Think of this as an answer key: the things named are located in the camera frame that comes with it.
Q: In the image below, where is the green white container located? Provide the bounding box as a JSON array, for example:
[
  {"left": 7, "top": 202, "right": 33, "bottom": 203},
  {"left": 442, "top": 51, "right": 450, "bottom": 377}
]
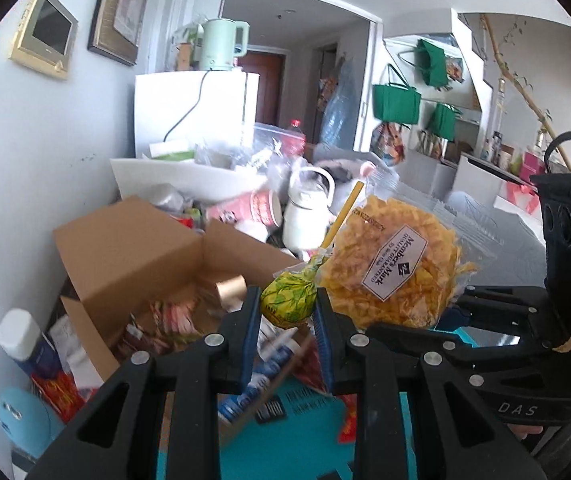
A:
[{"left": 149, "top": 141, "right": 197, "bottom": 161}]

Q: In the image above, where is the silver foil object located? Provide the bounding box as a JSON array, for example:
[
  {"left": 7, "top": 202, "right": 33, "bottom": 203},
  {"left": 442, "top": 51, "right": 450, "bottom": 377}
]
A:
[{"left": 148, "top": 183, "right": 186, "bottom": 211}]

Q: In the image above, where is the white capped blue bottle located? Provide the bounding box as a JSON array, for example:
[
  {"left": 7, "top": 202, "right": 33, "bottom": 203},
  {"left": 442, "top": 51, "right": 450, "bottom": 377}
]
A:
[{"left": 0, "top": 308, "right": 61, "bottom": 376}]

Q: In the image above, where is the green yellow lollipop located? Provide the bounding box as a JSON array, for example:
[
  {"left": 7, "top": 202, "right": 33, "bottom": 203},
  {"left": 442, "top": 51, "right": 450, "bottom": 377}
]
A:
[{"left": 260, "top": 180, "right": 366, "bottom": 328}]

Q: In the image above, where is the clear bag of yellow chips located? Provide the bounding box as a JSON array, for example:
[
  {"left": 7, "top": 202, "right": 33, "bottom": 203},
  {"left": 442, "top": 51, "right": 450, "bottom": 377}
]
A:
[{"left": 323, "top": 195, "right": 481, "bottom": 328}]

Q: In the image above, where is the pink striped paper cup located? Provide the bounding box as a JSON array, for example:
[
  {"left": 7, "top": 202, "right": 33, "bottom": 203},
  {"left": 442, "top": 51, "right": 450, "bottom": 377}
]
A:
[{"left": 249, "top": 189, "right": 284, "bottom": 228}]

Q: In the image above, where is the colourful printed bag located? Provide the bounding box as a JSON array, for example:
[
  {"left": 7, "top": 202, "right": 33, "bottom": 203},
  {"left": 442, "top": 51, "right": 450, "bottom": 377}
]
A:
[{"left": 371, "top": 122, "right": 409, "bottom": 166}]

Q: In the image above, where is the teal table mat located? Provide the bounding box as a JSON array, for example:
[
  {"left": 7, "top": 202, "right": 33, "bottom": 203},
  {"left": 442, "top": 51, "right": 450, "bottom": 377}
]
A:
[{"left": 158, "top": 325, "right": 481, "bottom": 480}]

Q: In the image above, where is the blue white candy roll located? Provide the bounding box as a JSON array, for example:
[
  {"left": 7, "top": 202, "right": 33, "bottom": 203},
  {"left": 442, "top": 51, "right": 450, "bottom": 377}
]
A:
[{"left": 218, "top": 332, "right": 311, "bottom": 425}]

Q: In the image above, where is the light blue round object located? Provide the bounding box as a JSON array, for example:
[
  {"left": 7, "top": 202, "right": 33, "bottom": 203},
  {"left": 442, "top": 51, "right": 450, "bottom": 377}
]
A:
[{"left": 0, "top": 387, "right": 66, "bottom": 456}]

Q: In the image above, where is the tall glass bottle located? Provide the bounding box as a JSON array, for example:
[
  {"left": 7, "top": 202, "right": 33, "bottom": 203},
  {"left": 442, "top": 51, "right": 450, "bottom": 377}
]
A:
[{"left": 493, "top": 80, "right": 509, "bottom": 136}]

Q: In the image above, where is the framed wall picture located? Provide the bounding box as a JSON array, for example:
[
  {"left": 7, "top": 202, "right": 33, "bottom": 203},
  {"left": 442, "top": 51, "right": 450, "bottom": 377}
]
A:
[{"left": 88, "top": 0, "right": 153, "bottom": 67}]

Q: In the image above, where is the hanging blue plastic bag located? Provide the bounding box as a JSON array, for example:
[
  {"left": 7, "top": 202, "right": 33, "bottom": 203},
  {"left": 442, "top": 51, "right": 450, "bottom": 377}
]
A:
[{"left": 321, "top": 57, "right": 353, "bottom": 148}]

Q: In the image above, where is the green electric kettle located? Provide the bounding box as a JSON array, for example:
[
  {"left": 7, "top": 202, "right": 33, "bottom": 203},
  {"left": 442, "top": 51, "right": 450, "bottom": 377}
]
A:
[{"left": 200, "top": 19, "right": 250, "bottom": 72}]

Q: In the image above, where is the brown cardboard box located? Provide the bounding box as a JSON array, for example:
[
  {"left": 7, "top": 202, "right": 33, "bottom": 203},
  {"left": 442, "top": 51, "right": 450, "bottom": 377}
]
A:
[{"left": 54, "top": 196, "right": 306, "bottom": 436}]

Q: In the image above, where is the gold cylinder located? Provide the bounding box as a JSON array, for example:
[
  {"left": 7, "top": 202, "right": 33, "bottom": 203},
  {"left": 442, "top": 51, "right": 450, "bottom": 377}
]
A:
[{"left": 215, "top": 276, "right": 248, "bottom": 306}]

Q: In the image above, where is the brown door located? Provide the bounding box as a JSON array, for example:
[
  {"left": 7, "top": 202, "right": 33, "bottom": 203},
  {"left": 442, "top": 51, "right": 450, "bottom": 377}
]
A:
[{"left": 238, "top": 46, "right": 286, "bottom": 123}]

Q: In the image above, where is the brown pink snack packet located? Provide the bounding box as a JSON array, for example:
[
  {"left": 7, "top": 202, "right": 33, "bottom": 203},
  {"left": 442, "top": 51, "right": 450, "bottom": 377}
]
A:
[{"left": 150, "top": 300, "right": 211, "bottom": 348}]

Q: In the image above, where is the red snack packet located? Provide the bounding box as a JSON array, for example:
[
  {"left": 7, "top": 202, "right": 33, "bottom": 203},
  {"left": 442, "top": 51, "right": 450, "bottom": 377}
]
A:
[{"left": 293, "top": 340, "right": 327, "bottom": 392}]

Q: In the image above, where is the white foam board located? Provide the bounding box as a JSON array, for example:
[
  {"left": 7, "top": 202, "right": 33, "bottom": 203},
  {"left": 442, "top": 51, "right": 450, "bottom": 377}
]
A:
[{"left": 110, "top": 157, "right": 271, "bottom": 203}]

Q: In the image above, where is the clear zip plastic bag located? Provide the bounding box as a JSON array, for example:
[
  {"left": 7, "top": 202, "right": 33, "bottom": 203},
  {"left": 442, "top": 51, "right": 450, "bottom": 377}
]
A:
[{"left": 252, "top": 122, "right": 306, "bottom": 161}]

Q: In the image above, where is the gold wall intercom panel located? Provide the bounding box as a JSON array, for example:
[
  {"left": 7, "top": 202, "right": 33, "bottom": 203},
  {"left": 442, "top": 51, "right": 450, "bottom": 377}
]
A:
[{"left": 9, "top": 0, "right": 79, "bottom": 80}]

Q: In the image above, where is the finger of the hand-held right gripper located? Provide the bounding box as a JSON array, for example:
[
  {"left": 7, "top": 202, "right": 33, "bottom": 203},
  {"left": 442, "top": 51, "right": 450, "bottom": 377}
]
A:
[
  {"left": 440, "top": 284, "right": 553, "bottom": 333},
  {"left": 365, "top": 322, "right": 521, "bottom": 386}
]

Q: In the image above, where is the black power cable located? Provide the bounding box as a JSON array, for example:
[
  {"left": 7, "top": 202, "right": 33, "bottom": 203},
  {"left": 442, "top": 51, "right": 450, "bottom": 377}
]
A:
[{"left": 164, "top": 70, "right": 211, "bottom": 143}]

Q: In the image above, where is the bare plant branch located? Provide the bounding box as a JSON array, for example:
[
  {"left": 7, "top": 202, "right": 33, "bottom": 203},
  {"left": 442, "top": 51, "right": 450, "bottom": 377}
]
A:
[{"left": 483, "top": 12, "right": 571, "bottom": 171}]

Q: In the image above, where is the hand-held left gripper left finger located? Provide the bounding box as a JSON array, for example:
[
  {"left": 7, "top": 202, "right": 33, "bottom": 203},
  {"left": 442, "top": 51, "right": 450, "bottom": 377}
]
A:
[{"left": 25, "top": 285, "right": 264, "bottom": 480}]

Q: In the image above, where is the white fridge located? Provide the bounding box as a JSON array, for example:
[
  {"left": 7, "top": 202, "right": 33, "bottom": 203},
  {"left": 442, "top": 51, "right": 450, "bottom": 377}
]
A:
[{"left": 134, "top": 71, "right": 261, "bottom": 158}]

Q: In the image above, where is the red yellow packet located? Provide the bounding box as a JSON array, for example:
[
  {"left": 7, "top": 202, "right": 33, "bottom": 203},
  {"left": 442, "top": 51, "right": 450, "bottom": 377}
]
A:
[{"left": 32, "top": 372, "right": 86, "bottom": 421}]

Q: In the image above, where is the green tote bag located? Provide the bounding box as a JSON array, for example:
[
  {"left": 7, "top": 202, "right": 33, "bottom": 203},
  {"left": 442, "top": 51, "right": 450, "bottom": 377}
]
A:
[
  {"left": 372, "top": 65, "right": 422, "bottom": 126},
  {"left": 400, "top": 37, "right": 451, "bottom": 88},
  {"left": 425, "top": 102, "right": 461, "bottom": 142}
]

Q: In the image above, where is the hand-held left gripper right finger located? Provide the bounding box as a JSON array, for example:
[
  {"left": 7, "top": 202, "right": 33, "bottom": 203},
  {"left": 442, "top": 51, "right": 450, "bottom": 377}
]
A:
[{"left": 313, "top": 287, "right": 546, "bottom": 480}]

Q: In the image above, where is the pink cartoon paper cup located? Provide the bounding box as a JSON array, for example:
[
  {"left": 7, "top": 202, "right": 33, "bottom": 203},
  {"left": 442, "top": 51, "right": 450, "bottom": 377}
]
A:
[{"left": 208, "top": 200, "right": 252, "bottom": 227}]

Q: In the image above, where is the black printed packet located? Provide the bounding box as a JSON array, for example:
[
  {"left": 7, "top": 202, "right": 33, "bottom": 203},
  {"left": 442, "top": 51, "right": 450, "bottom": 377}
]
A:
[{"left": 255, "top": 394, "right": 287, "bottom": 426}]

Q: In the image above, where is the cola bottle red cap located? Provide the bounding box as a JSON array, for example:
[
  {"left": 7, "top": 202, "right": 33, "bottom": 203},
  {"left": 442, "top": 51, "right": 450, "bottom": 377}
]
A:
[{"left": 285, "top": 119, "right": 307, "bottom": 158}]

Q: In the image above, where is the person's right hand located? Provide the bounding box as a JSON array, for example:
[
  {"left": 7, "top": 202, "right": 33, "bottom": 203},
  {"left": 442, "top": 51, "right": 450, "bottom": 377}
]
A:
[{"left": 508, "top": 422, "right": 546, "bottom": 445}]

